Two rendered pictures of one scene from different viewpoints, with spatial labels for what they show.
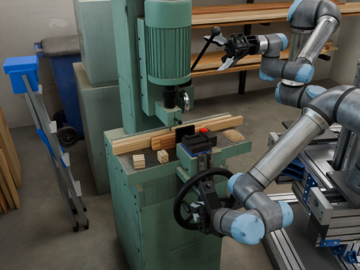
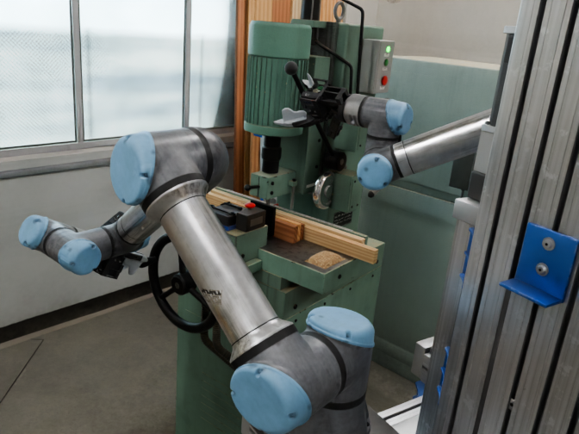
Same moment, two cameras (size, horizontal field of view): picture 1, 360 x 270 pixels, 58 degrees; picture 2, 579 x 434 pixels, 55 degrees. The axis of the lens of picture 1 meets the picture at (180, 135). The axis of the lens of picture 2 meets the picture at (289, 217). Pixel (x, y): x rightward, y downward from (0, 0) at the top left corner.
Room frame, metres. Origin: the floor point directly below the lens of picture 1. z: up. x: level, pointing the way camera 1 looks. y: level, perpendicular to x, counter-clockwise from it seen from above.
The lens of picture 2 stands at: (0.58, -1.45, 1.51)
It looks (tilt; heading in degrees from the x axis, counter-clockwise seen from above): 19 degrees down; 62
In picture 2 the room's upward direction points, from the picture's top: 5 degrees clockwise
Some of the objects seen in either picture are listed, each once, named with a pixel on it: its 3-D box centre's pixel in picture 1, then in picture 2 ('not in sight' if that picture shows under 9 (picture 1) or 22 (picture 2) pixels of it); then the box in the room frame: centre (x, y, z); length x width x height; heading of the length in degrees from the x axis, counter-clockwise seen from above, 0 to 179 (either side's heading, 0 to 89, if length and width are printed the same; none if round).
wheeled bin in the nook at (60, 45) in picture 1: (79, 89); not in sight; (3.01, 0.99, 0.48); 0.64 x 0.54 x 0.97; 114
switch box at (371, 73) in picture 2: not in sight; (376, 66); (1.64, 0.06, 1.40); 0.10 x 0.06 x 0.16; 26
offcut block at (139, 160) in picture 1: (139, 161); not in sight; (1.09, 0.16, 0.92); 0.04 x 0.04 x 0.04; 13
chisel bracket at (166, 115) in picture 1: (168, 113); (273, 185); (1.31, 0.05, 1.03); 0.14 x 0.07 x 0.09; 26
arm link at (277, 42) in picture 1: (272, 44); (386, 116); (1.37, -0.39, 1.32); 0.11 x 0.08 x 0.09; 116
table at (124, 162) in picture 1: (188, 155); (252, 245); (1.21, -0.04, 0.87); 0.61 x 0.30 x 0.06; 116
